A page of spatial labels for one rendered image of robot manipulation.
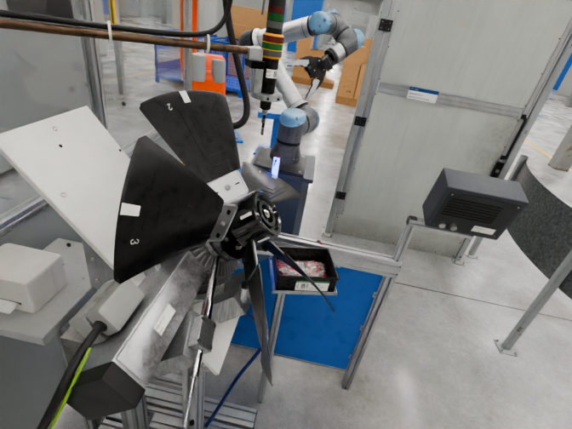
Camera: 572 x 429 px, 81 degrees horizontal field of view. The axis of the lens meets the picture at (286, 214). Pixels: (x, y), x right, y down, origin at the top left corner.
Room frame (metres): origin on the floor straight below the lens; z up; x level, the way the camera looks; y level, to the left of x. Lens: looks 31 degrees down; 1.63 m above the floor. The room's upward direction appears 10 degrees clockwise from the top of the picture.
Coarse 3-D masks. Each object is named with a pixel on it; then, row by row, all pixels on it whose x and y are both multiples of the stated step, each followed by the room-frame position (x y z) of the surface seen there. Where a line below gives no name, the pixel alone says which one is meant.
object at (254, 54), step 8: (248, 48) 0.73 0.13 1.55; (248, 56) 0.73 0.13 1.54; (256, 56) 0.73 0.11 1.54; (248, 64) 0.74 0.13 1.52; (256, 64) 0.73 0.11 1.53; (264, 64) 0.74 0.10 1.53; (256, 72) 0.74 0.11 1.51; (256, 80) 0.74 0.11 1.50; (256, 88) 0.74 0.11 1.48; (256, 96) 0.74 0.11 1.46; (264, 96) 0.73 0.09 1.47; (272, 96) 0.74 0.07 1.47; (280, 96) 0.75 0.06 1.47
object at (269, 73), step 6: (264, 60) 0.75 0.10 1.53; (270, 60) 0.75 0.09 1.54; (276, 60) 0.75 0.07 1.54; (270, 66) 0.75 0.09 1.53; (276, 66) 0.76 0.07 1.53; (264, 72) 0.75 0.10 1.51; (270, 72) 0.75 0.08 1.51; (276, 72) 0.76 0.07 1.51; (264, 78) 0.75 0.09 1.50; (270, 78) 0.75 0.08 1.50; (276, 78) 0.76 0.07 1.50; (264, 84) 0.75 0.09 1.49; (270, 84) 0.75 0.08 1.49; (264, 90) 0.75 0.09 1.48; (270, 90) 0.75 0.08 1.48; (264, 102) 0.76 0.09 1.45; (270, 102) 0.76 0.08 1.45; (264, 108) 0.75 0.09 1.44; (270, 108) 0.76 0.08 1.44
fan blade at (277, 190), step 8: (248, 168) 0.98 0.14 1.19; (256, 168) 1.01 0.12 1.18; (248, 176) 0.93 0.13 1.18; (256, 176) 0.94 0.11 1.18; (264, 176) 0.96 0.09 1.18; (248, 184) 0.87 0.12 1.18; (256, 184) 0.89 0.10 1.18; (264, 184) 0.90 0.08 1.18; (272, 184) 0.92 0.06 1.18; (280, 184) 0.96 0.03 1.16; (288, 184) 1.01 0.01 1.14; (264, 192) 0.84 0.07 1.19; (272, 192) 0.85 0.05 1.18; (280, 192) 0.88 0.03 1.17; (288, 192) 0.92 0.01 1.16; (296, 192) 0.97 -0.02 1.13; (272, 200) 0.80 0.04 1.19; (280, 200) 0.82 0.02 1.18
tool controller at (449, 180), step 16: (448, 176) 1.07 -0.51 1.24; (464, 176) 1.09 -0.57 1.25; (480, 176) 1.10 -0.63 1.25; (432, 192) 1.12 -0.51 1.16; (448, 192) 1.02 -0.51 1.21; (464, 192) 1.02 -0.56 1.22; (480, 192) 1.01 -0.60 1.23; (496, 192) 1.03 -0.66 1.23; (512, 192) 1.04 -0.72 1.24; (432, 208) 1.06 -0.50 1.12; (448, 208) 1.03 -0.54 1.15; (464, 208) 1.03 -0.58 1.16; (480, 208) 1.02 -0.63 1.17; (496, 208) 1.01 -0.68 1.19; (512, 208) 1.01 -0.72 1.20; (432, 224) 1.06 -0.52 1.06; (448, 224) 1.05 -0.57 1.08; (464, 224) 1.04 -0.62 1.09; (480, 224) 1.04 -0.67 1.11; (496, 224) 1.03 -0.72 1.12
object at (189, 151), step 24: (168, 96) 0.78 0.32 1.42; (192, 96) 0.82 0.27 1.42; (216, 96) 0.87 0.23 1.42; (168, 120) 0.74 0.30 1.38; (192, 120) 0.77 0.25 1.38; (216, 120) 0.81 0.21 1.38; (168, 144) 0.71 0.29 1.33; (192, 144) 0.73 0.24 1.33; (216, 144) 0.76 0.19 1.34; (192, 168) 0.70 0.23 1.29; (216, 168) 0.72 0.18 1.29
